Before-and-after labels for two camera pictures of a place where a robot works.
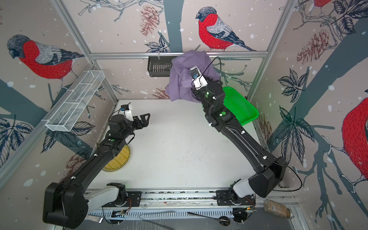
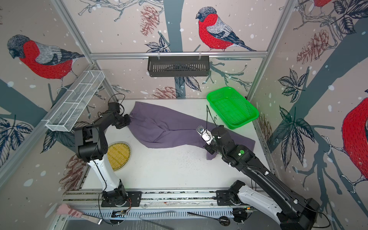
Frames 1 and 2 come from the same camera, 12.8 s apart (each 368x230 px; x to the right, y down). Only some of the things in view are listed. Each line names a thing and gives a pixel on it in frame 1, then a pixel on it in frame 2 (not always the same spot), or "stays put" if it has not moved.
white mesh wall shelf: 74,101 stays put
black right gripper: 197,93 to 208,148
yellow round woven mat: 120,161 stays put
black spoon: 224,221 stays put
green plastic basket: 245,110 stays put
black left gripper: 144,122 to 128,120
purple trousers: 179,87 to 156,127
